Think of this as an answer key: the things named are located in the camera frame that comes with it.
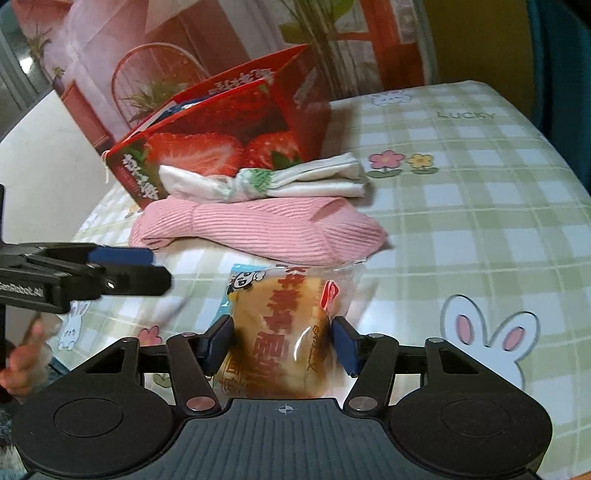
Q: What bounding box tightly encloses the red strawberry cardboard box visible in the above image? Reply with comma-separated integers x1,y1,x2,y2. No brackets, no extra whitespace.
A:
103,45,331,207

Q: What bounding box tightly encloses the blue white tissue pack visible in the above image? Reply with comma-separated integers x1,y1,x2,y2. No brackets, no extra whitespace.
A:
159,95,209,119

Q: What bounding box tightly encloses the printed living room backdrop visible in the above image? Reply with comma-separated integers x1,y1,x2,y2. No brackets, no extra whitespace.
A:
1,1,438,150

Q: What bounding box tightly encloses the person left hand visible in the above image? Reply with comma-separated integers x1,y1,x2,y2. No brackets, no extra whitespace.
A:
1,319,52,399

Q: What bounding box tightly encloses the pink ribbed towel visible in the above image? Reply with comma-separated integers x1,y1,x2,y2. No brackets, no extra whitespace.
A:
129,196,388,267

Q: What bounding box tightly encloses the dark window frame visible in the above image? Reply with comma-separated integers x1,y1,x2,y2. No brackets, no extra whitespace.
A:
0,2,51,138

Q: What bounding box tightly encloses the white knotted cloth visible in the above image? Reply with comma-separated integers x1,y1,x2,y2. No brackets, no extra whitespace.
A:
158,153,368,203

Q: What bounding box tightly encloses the green checked tablecloth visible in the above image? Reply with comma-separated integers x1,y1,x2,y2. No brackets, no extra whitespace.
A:
53,81,590,479

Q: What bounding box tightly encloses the packaged bread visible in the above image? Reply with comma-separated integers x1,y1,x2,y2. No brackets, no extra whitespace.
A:
212,262,365,399

